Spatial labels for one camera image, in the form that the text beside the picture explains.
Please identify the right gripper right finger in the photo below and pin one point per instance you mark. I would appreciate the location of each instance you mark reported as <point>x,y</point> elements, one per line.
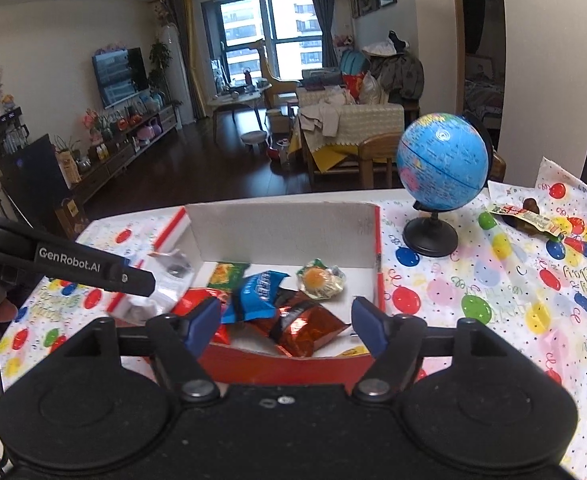
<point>394,342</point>

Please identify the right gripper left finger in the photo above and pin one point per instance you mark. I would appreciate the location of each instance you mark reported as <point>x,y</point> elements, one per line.
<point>176,348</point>

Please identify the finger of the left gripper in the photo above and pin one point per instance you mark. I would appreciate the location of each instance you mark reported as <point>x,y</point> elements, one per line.
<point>136,281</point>

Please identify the silver white snack bag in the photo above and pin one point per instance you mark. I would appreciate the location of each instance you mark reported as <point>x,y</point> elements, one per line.
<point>173,274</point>

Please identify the yellow gold candy packet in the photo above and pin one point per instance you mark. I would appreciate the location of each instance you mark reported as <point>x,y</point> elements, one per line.
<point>359,350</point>

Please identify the red snack bag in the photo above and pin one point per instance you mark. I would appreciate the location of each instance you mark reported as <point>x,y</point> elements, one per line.
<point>205,306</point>

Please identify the green cracker packet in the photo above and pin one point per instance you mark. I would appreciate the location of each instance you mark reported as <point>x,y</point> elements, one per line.
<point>227,276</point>

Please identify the blue snack packet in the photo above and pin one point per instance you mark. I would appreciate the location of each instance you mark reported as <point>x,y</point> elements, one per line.
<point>254,298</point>

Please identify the copper foil snack bag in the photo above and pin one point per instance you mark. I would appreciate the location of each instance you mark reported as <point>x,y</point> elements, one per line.
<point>314,328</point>

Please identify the braised egg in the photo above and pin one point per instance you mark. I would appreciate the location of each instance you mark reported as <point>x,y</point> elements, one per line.
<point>321,282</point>

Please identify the black cookie packet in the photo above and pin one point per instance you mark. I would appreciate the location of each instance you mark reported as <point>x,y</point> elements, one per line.
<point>290,305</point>

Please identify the tv console shelf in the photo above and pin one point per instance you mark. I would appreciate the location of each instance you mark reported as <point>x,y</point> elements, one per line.
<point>122,150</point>

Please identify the red cardboard box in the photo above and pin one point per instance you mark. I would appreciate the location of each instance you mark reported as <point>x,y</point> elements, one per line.
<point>283,237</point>

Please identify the balloon pattern tablecloth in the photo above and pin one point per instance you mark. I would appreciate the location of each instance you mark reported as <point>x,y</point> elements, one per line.
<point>530,289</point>

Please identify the small white stool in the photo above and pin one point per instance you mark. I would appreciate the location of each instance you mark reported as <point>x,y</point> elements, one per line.
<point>255,141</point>

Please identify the blue desk globe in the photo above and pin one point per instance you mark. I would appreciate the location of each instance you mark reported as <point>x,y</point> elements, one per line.
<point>443,162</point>

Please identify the wooden chair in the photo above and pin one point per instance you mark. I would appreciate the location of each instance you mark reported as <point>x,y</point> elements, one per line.
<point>378,152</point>

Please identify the television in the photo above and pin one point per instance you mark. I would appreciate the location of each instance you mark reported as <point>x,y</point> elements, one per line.
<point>120,75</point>

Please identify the round coffee table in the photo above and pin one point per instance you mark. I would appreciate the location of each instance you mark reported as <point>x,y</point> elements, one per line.
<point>229,103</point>

